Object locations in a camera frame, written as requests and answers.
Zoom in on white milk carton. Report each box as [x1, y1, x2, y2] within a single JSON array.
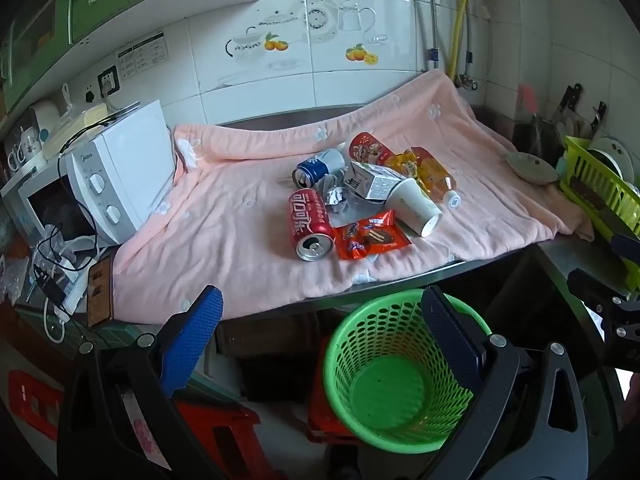
[[343, 160, 405, 202]]

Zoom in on yellow gas hose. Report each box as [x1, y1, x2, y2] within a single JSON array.
[[446, 0, 472, 82]]

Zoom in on green plastic mesh trash basket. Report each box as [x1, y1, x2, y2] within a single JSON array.
[[322, 289, 473, 454]]

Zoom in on white microwave oven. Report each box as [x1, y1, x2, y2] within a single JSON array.
[[58, 101, 176, 246]]

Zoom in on lime green dish rack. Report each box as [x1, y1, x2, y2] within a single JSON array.
[[560, 134, 640, 291]]

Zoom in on pink towel with blue rabbit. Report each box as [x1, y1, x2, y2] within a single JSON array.
[[112, 69, 597, 326]]

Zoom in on silver foil wrapper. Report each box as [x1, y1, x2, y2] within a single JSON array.
[[316, 172, 350, 214]]

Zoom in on white power strip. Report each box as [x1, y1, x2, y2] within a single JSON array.
[[32, 235, 101, 323]]

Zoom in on white ceramic dish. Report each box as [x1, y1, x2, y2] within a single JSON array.
[[506, 152, 559, 185]]

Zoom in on blue and white soda can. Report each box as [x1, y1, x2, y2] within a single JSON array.
[[292, 148, 346, 188]]

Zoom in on red chocolate snack wrapper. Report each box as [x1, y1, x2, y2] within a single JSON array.
[[334, 210, 411, 260]]

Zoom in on black wall socket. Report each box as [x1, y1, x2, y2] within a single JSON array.
[[98, 65, 120, 99]]

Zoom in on black handled kitchen knife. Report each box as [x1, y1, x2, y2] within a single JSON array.
[[552, 82, 584, 122]]

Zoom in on white paper cup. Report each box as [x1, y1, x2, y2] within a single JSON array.
[[385, 178, 442, 237]]

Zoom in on orange tea plastic bottle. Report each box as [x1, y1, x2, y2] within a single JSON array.
[[384, 146, 462, 209]]

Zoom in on red paper snack cup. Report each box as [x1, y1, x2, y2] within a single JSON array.
[[347, 132, 394, 166]]

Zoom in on red cola can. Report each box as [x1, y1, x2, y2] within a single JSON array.
[[288, 188, 334, 262]]

